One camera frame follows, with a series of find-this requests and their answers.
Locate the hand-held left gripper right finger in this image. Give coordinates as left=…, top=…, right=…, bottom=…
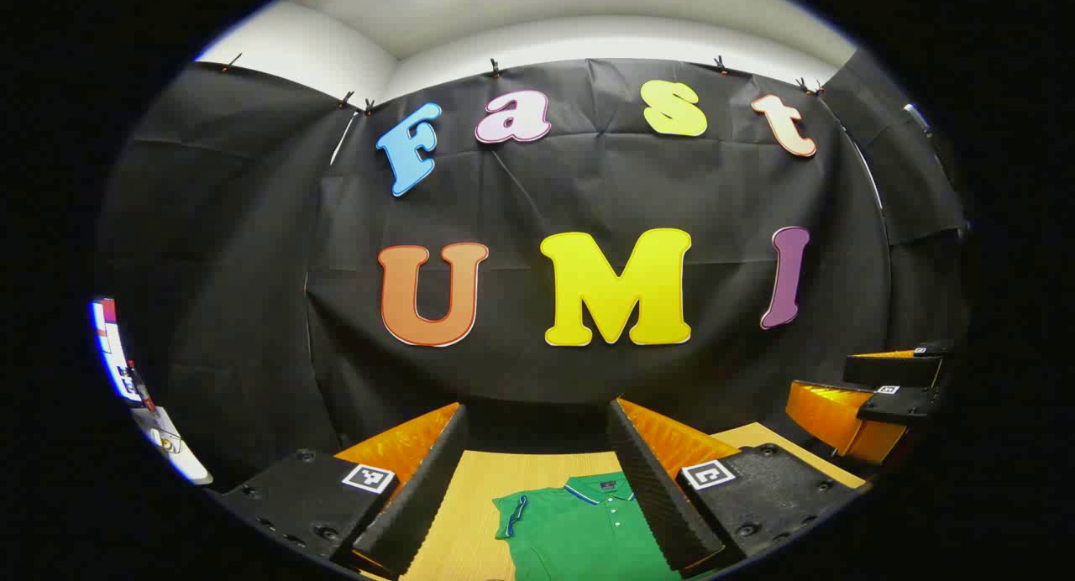
left=605, top=397, right=868, bottom=578

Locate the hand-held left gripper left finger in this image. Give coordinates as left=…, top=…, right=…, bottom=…
left=214, top=401, right=469, bottom=578

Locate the green T-shirt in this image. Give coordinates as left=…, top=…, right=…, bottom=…
left=492, top=472, right=683, bottom=581

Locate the black backdrop cloth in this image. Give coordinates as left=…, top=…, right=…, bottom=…
left=94, top=56, right=973, bottom=489

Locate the row of small backdrop clips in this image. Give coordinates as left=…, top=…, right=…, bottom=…
left=220, top=52, right=826, bottom=116

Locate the white backdrop frame pole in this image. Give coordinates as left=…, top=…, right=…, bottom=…
left=842, top=130, right=886, bottom=221
left=329, top=111, right=361, bottom=168

